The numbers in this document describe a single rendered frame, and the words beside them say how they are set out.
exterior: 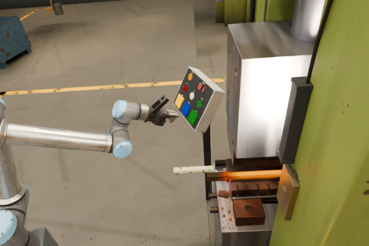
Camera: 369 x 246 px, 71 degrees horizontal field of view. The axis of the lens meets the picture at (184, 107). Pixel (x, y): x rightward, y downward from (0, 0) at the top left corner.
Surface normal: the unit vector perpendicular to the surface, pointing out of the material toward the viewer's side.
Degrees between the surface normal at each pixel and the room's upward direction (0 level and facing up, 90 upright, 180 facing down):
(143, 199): 0
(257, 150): 90
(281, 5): 90
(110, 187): 0
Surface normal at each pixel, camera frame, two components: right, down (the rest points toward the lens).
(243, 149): 0.00, 0.58
